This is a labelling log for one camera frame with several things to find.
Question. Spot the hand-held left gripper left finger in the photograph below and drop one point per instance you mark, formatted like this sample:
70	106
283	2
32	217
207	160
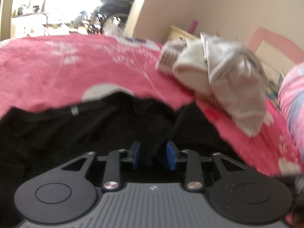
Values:
135	154

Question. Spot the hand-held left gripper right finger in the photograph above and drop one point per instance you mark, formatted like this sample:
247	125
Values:
171	155

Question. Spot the black shirt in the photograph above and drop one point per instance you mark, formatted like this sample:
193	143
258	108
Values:
71	128

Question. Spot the white crumpled clothes pile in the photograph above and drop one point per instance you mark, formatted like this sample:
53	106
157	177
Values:
225	80

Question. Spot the checkered cloth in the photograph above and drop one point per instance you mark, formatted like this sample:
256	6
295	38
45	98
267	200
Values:
168	57

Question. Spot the pink floral blanket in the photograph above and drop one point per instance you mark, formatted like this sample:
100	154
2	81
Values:
71	76

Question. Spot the cream nightstand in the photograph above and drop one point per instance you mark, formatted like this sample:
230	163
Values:
178	33

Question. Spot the pink box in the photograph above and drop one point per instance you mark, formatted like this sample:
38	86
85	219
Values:
192	26

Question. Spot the pale green chair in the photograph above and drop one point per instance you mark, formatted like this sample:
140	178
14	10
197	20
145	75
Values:
78	20

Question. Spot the wheelchair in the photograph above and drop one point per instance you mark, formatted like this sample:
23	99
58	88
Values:
114	9

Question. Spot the pink and cream headboard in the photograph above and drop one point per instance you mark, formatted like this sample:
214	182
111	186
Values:
261	34

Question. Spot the folding table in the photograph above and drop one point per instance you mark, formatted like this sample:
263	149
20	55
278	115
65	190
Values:
26	14

